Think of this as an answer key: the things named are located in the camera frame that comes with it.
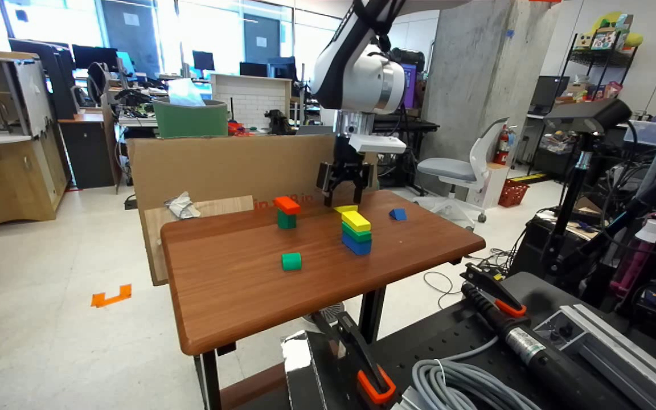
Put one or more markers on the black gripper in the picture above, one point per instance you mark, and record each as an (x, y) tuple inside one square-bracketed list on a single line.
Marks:
[(346, 164)]

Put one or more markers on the small yellow block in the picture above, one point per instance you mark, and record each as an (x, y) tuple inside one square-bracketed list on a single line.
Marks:
[(346, 209)]

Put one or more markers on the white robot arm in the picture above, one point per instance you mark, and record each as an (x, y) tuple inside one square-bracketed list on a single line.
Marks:
[(355, 77)]

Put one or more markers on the long yellow block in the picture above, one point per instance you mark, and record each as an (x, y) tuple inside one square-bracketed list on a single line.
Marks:
[(355, 222)]

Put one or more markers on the green block in stack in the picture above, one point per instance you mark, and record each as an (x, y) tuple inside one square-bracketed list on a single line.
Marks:
[(355, 235)]

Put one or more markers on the blue block in stack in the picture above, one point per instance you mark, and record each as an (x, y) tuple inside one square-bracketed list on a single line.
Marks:
[(355, 246)]

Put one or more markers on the green block under orange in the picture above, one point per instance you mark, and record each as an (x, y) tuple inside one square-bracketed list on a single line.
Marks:
[(284, 222)]

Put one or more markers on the green cylinder block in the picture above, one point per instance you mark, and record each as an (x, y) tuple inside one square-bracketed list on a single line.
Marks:
[(291, 260)]

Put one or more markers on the small blue cube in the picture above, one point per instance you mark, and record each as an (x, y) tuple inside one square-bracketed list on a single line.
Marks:
[(396, 216)]

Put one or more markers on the grey office chair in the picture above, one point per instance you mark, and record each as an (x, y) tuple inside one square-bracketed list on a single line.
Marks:
[(473, 171)]

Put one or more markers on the cardboard panel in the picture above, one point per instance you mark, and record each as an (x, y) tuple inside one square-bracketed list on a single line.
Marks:
[(218, 176)]

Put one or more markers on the green storage box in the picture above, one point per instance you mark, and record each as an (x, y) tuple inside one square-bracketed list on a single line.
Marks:
[(191, 122)]

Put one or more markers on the orange black clamp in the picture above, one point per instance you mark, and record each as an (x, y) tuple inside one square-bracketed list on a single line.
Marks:
[(498, 309), (353, 357)]

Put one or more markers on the black perforated bench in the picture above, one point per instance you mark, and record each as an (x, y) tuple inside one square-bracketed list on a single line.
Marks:
[(563, 359)]

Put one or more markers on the orange floor marker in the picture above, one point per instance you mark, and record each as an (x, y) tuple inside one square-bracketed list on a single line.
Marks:
[(104, 299)]

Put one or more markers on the wooden cabinet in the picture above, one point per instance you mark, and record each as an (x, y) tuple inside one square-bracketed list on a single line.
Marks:
[(33, 178)]

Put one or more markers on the black camera stand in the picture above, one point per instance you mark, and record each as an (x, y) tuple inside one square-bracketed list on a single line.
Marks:
[(550, 252)]

